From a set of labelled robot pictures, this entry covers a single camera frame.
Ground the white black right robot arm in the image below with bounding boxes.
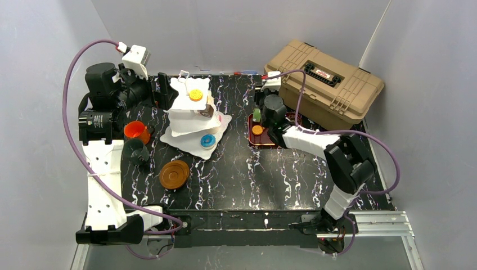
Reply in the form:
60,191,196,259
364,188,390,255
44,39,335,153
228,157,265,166
254,89,376,221

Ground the orange plastic cup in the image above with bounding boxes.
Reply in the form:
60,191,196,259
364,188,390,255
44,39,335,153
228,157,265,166
123,120,155,145

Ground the white three-tier cake stand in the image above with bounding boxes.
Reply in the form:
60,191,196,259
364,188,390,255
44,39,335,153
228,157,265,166
160,70,232,160

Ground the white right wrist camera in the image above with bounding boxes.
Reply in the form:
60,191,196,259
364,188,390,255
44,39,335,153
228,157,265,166
260,71,281,92

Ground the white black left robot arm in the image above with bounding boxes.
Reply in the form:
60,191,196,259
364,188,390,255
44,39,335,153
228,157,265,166
75,62,178,245

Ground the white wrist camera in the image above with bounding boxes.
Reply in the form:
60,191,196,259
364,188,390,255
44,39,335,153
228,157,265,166
260,71,281,92
116,42,150,79

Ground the green swirl roll cake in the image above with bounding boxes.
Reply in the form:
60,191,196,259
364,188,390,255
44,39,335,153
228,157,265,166
252,108,262,123

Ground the brown round wooden lid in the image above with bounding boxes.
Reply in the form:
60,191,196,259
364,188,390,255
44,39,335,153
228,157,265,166
159,160,190,190

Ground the dark green cup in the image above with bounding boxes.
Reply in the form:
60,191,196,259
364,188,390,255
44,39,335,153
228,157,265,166
121,138,150,165

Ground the chocolate swirl roll cake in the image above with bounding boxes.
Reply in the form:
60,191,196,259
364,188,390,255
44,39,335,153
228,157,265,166
198,104,215,118

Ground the tan plastic toolbox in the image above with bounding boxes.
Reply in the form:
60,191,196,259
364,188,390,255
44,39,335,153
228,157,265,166
264,40,385,131

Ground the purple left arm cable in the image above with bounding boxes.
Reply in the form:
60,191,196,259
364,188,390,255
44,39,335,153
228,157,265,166
61,39,184,260

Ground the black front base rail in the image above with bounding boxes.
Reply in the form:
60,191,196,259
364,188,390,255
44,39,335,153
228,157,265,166
169,209,320,248

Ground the red blue screwdriver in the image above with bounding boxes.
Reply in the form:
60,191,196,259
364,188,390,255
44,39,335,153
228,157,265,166
233,70,258,75

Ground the white coconut ball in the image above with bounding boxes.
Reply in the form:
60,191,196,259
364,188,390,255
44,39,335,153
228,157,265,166
209,126,221,134

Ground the blue sprinkled donut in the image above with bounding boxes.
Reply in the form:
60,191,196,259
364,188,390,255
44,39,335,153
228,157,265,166
200,134,217,149

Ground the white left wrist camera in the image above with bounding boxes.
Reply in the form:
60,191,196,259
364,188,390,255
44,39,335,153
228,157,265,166
116,42,150,79

